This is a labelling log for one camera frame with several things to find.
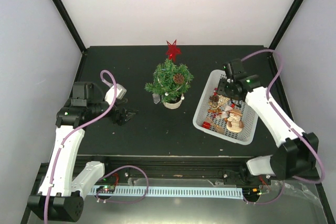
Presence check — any brown pine cone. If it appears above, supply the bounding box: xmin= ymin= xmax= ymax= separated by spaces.
xmin=209 ymin=95 xmax=219 ymax=104
xmin=173 ymin=73 xmax=184 ymax=84

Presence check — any left circuit board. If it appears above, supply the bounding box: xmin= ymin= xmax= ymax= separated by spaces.
xmin=96 ymin=185 xmax=116 ymax=194

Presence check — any white ball light string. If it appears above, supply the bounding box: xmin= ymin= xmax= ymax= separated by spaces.
xmin=154 ymin=69 xmax=191 ymax=101

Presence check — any right circuit board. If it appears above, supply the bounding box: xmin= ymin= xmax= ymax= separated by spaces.
xmin=242 ymin=187 xmax=270 ymax=196

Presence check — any circuit board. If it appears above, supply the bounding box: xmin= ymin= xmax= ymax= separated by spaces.
xmin=242 ymin=187 xmax=270 ymax=196
xmin=96 ymin=185 xmax=116 ymax=194

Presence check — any white slotted cable duct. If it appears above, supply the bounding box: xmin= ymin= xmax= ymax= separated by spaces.
xmin=88 ymin=186 xmax=243 ymax=200

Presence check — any wooden snowman ornament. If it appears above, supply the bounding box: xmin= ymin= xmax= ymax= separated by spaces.
xmin=225 ymin=109 xmax=244 ymax=133

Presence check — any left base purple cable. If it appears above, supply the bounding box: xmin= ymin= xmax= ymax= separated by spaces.
xmin=95 ymin=165 xmax=149 ymax=205

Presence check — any white tree pot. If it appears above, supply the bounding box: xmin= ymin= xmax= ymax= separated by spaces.
xmin=163 ymin=95 xmax=184 ymax=110

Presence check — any clear battery box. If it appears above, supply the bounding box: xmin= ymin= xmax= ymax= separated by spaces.
xmin=152 ymin=93 xmax=161 ymax=104

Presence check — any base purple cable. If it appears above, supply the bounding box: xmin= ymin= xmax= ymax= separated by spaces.
xmin=95 ymin=165 xmax=149 ymax=205
xmin=244 ymin=179 xmax=285 ymax=205

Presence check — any red star ornament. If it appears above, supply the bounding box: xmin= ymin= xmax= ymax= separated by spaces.
xmin=166 ymin=40 xmax=182 ymax=62

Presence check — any small green christmas tree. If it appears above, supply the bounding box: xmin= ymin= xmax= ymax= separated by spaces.
xmin=145 ymin=59 xmax=194 ymax=103

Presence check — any red gift box ornament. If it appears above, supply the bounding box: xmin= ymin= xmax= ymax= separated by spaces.
xmin=202 ymin=121 xmax=212 ymax=130

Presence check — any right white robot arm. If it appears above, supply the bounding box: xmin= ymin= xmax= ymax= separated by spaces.
xmin=217 ymin=59 xmax=319 ymax=184

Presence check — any silver glitter ornament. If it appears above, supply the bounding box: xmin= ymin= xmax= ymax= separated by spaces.
xmin=219 ymin=105 xmax=233 ymax=119

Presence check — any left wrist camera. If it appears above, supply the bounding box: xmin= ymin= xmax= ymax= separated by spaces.
xmin=104 ymin=83 xmax=127 ymax=104

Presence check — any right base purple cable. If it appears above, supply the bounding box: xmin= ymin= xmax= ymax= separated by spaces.
xmin=244 ymin=179 xmax=285 ymax=205

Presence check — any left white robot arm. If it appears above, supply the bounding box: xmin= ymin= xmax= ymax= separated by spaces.
xmin=27 ymin=82 xmax=137 ymax=222

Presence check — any white perforated plastic basket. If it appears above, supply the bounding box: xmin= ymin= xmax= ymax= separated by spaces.
xmin=193 ymin=70 xmax=258 ymax=145

